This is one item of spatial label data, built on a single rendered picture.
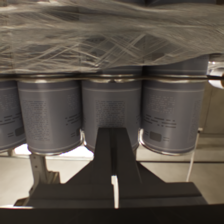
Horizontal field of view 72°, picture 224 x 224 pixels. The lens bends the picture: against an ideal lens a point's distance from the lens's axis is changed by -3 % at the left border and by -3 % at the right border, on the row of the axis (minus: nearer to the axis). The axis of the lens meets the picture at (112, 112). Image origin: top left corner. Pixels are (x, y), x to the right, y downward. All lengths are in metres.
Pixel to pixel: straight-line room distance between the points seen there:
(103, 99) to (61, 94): 0.04
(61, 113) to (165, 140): 0.11
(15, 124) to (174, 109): 0.17
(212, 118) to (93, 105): 3.44
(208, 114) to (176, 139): 3.32
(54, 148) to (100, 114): 0.06
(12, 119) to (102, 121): 0.10
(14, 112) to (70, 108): 0.07
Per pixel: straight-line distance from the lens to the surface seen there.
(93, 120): 0.16
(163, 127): 0.17
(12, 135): 0.21
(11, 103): 0.20
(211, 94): 3.42
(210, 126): 3.62
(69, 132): 0.18
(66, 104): 0.17
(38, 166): 0.42
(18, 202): 0.55
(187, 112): 0.17
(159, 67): 0.16
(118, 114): 0.15
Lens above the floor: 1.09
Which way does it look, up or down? 16 degrees up
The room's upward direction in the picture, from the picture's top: 178 degrees counter-clockwise
